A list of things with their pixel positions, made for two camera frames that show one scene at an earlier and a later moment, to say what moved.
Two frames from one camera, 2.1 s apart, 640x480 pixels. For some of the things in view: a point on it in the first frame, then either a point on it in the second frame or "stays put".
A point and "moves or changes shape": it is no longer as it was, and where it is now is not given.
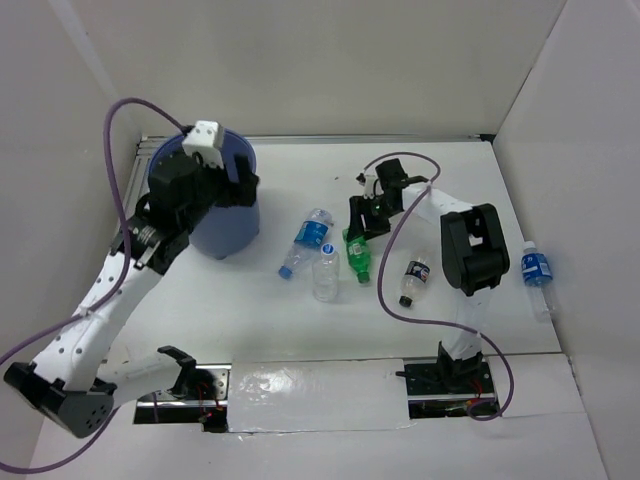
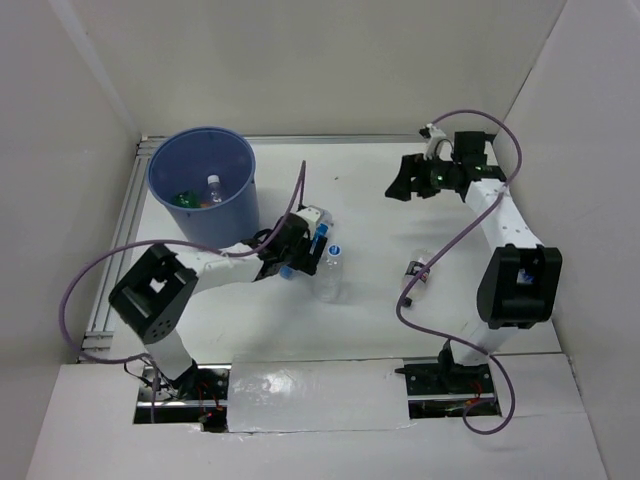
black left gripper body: [214, 190] -> [289, 255]
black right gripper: [360, 206] -> [403, 186]
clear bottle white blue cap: [326, 272] stays put
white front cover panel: [317, 395] stays put
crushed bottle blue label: [309, 240] stays put
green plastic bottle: [359, 255] moves or changes shape
